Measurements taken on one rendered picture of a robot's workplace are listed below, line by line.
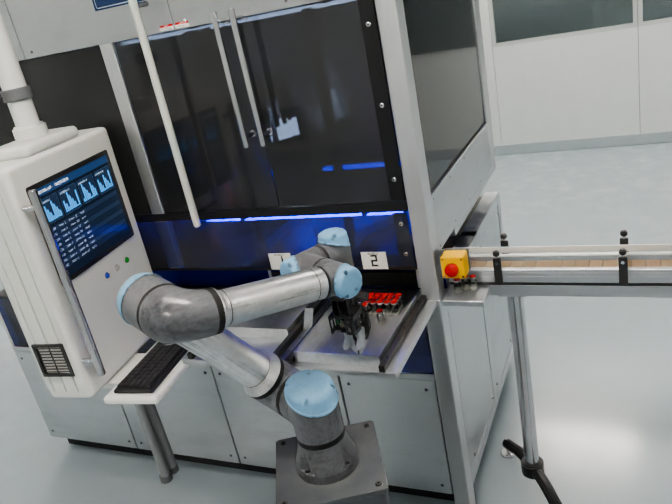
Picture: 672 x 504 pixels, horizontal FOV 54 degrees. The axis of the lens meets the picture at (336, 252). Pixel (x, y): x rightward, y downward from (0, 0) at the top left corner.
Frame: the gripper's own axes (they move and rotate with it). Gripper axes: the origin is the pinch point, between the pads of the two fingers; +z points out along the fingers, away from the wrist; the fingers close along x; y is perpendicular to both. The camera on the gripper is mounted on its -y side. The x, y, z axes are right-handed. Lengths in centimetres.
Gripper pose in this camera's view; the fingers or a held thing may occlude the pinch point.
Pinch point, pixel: (359, 348)
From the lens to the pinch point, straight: 181.3
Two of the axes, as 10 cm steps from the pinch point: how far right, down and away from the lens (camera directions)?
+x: 9.0, -0.1, -4.3
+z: 1.9, 9.1, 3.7
